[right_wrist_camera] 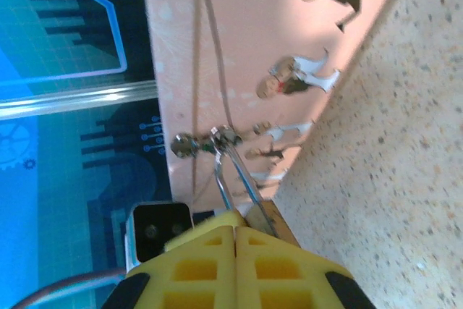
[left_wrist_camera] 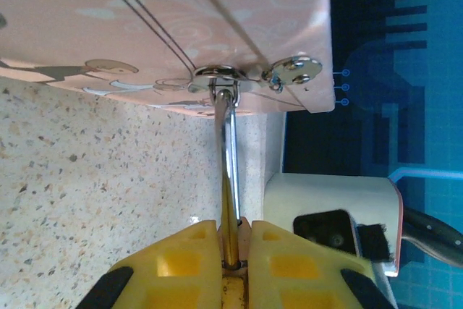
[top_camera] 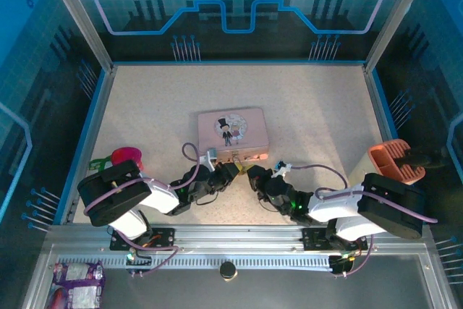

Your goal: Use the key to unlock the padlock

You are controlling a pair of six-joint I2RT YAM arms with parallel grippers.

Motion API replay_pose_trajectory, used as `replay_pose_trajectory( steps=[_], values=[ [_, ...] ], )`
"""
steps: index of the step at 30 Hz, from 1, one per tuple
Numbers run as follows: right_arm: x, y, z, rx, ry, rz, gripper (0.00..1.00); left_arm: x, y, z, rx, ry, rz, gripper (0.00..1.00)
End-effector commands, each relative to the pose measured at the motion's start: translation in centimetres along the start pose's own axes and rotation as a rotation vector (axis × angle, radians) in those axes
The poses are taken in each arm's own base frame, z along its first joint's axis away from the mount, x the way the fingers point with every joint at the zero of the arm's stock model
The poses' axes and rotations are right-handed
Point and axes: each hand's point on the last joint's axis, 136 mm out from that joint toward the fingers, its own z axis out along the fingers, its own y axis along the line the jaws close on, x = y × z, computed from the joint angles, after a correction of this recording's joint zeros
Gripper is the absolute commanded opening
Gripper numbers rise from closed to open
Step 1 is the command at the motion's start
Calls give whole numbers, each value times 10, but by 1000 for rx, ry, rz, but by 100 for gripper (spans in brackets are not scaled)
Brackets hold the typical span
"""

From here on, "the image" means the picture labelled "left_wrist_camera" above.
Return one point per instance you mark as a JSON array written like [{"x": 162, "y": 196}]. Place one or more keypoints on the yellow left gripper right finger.
[{"x": 300, "y": 269}]

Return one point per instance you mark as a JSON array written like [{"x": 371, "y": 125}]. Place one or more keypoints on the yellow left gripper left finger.
[{"x": 173, "y": 262}]

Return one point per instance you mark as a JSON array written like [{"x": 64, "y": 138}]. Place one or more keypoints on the blue grid mat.
[{"x": 427, "y": 124}]

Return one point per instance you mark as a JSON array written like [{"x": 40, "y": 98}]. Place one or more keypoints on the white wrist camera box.
[{"x": 325, "y": 193}]

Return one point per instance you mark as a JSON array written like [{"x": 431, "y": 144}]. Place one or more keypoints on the silver box latch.
[{"x": 296, "y": 70}]

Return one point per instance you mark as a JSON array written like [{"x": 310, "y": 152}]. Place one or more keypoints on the pink wedding cartoon tin box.
[{"x": 108, "y": 16}]

